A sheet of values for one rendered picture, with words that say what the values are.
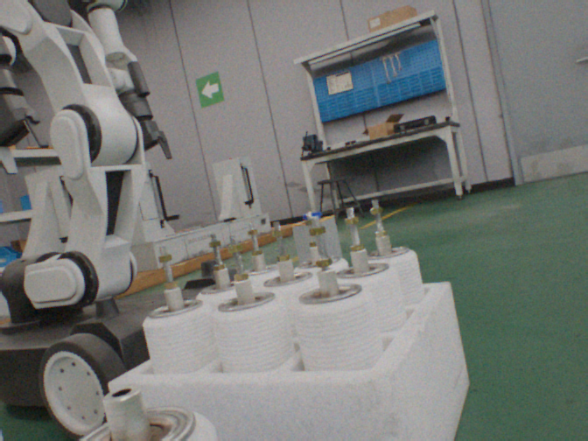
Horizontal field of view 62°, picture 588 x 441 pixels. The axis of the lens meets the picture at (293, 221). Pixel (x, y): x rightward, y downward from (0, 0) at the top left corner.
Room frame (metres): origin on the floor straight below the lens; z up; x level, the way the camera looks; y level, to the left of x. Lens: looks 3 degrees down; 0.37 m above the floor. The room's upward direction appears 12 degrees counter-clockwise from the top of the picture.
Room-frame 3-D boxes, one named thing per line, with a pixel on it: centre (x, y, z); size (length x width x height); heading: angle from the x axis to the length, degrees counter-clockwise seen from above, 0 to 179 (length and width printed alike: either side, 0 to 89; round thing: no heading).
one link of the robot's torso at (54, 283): (1.27, 0.56, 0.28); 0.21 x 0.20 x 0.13; 62
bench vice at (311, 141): (5.33, -0.37, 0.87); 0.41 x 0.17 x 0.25; 152
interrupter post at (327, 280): (0.57, -0.03, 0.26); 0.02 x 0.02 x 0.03
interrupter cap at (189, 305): (0.68, 0.18, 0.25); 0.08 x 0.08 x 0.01
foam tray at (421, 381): (0.73, 0.03, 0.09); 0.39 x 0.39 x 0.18; 63
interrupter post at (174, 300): (0.68, 0.18, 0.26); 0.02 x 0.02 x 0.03
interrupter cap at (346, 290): (0.57, -0.03, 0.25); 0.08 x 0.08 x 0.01
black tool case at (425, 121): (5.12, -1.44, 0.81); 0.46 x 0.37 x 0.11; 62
